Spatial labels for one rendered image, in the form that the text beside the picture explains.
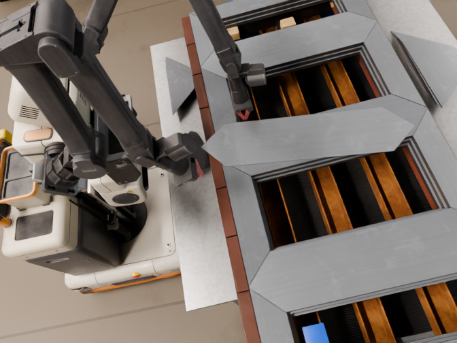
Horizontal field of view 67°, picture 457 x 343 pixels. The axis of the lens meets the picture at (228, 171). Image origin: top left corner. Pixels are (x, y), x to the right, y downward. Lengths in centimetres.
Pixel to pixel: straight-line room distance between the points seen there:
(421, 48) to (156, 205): 142
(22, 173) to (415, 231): 136
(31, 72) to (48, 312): 183
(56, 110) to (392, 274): 96
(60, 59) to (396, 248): 98
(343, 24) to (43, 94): 122
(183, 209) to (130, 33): 205
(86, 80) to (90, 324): 171
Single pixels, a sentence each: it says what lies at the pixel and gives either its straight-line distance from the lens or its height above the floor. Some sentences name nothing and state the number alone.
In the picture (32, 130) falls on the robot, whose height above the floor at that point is 123.
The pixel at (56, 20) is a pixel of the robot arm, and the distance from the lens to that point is 62.
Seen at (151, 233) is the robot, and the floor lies 28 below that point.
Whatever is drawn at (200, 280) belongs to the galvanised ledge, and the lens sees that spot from 131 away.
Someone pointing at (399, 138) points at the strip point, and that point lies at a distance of 131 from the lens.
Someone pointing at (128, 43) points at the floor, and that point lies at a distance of 309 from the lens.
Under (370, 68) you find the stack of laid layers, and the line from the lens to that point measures 151.
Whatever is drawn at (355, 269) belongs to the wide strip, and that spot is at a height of 87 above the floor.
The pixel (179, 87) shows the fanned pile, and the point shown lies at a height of 72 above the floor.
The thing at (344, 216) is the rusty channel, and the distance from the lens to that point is 134.
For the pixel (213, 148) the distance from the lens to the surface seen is 126.
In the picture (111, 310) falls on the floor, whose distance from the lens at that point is 217.
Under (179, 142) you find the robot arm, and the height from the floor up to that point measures 122.
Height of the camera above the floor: 195
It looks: 63 degrees down
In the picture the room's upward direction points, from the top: 19 degrees counter-clockwise
